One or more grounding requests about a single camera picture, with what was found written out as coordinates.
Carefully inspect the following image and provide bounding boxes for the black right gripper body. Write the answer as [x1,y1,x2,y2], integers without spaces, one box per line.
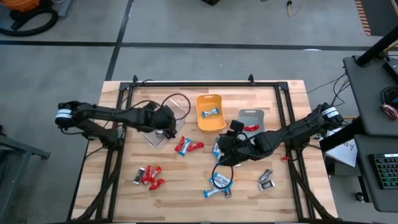
[219,130,261,161]

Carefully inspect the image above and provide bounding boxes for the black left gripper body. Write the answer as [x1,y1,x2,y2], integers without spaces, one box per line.
[146,103,177,138]

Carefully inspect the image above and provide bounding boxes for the clear plastic basket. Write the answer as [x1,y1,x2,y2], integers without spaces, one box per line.
[136,98,187,147]

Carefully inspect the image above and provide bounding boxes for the grey plastic basket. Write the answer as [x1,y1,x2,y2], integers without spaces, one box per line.
[238,108,266,139]

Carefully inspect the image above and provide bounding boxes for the yellow plastic basket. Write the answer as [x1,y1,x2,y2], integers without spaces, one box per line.
[195,93,227,134]

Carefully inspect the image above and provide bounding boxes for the black desk base beam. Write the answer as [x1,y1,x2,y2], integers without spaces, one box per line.
[318,116,366,153]

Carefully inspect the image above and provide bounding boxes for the white paper sheet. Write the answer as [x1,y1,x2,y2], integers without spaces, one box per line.
[325,127,358,168]

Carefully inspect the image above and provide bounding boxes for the grey desk top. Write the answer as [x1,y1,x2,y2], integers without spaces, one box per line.
[343,55,398,137]
[354,135,398,213]

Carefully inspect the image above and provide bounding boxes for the blue grey floor box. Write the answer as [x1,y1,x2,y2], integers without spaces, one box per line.
[57,0,73,18]

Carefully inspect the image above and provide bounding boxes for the backlit black keyboard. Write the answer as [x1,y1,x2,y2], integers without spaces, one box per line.
[369,152,398,190]

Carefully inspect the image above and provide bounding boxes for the black desk pole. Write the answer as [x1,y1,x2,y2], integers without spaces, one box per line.
[356,26,398,68]

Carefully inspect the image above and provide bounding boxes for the orange vacuum cleaner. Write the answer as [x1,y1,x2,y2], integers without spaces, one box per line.
[0,0,43,13]

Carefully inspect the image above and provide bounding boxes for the dark mat with striped edge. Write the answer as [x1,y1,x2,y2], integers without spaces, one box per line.
[354,0,398,37]

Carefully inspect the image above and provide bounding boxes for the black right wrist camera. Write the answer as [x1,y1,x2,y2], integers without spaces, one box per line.
[229,119,245,132]

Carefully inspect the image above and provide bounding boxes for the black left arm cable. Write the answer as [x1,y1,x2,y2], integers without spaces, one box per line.
[124,92,192,122]

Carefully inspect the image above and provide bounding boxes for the black metal table frame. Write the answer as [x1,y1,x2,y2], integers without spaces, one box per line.
[67,73,341,223]

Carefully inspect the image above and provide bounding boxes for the black floor cable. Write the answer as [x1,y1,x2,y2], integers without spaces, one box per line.
[306,73,348,94]
[329,74,351,108]

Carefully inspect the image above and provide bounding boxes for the yellow cable with black plug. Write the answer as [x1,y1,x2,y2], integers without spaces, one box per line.
[286,0,307,18]

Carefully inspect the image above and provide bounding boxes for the black vacuum hose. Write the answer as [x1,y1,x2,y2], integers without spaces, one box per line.
[0,7,59,37]

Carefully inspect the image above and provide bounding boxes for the black coiled cable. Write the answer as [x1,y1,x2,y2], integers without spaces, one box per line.
[379,86,398,105]

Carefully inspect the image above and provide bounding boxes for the pink braided cable bundle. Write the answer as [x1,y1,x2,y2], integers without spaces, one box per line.
[381,103,398,121]

